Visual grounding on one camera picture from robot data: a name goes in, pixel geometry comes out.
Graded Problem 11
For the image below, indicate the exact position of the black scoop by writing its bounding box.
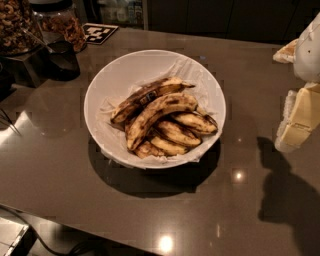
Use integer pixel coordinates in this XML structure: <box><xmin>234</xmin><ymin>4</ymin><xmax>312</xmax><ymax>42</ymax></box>
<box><xmin>22</xmin><ymin>28</ymin><xmax>80</xmax><ymax>81</ymax></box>

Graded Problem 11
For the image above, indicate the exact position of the long spotted banana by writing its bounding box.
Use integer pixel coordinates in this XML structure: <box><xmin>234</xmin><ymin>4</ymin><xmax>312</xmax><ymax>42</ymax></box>
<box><xmin>110</xmin><ymin>77</ymin><xmax>194</xmax><ymax>124</ymax></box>
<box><xmin>126</xmin><ymin>93</ymin><xmax>198</xmax><ymax>151</ymax></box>

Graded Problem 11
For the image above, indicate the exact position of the lower spotted banana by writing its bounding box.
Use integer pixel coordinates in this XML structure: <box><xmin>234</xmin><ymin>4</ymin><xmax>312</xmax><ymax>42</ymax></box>
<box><xmin>148</xmin><ymin>135</ymin><xmax>188</xmax><ymax>156</ymax></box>

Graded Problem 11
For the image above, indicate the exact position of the right spotted banana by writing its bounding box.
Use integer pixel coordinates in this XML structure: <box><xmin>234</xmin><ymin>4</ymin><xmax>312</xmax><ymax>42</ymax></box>
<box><xmin>171</xmin><ymin>112</ymin><xmax>218</xmax><ymax>134</ymax></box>

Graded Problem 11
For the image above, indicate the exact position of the glass jar of snacks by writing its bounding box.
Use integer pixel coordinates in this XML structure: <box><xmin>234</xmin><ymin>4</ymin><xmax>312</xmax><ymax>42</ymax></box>
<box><xmin>29</xmin><ymin>0</ymin><xmax>86</xmax><ymax>53</ymax></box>

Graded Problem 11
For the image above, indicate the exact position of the silver device corner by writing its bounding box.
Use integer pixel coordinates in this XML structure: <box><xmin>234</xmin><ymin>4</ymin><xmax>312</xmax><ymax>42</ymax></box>
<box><xmin>0</xmin><ymin>218</ymin><xmax>29</xmax><ymax>256</ymax></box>

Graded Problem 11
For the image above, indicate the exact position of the white paper liner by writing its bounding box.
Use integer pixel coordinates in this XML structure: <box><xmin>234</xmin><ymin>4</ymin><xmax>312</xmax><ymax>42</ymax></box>
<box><xmin>96</xmin><ymin>57</ymin><xmax>214</xmax><ymax>165</ymax></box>

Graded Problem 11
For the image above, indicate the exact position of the black cable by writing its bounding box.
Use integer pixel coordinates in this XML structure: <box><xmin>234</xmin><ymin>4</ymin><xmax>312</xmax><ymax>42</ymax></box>
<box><xmin>0</xmin><ymin>204</ymin><xmax>111</xmax><ymax>256</ymax></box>

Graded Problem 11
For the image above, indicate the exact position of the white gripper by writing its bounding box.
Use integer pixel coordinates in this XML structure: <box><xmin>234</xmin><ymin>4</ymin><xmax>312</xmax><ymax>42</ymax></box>
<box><xmin>273</xmin><ymin>13</ymin><xmax>320</xmax><ymax>152</ymax></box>

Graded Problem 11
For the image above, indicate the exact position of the middle spotted banana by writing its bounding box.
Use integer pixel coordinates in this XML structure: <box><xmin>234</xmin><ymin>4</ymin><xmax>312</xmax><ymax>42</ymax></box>
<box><xmin>154</xmin><ymin>120</ymin><xmax>202</xmax><ymax>147</ymax></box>

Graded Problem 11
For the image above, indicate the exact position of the white bowl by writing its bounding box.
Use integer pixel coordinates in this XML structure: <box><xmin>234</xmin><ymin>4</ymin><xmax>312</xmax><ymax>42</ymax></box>
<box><xmin>83</xmin><ymin>49</ymin><xmax>227</xmax><ymax>170</ymax></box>

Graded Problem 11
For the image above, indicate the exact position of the glass jar of nuts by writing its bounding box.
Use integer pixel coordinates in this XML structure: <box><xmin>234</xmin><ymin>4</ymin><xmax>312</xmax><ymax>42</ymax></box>
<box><xmin>0</xmin><ymin>0</ymin><xmax>42</xmax><ymax>56</ymax></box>

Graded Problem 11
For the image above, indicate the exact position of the bottom small spotted banana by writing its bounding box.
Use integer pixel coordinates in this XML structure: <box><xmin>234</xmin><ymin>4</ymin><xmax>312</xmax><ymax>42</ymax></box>
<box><xmin>134</xmin><ymin>141</ymin><xmax>165</xmax><ymax>159</ymax></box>

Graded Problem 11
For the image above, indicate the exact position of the black white marker tag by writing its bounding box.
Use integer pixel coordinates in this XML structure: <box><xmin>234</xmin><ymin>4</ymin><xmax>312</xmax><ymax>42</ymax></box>
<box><xmin>83</xmin><ymin>23</ymin><xmax>118</xmax><ymax>45</ymax></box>

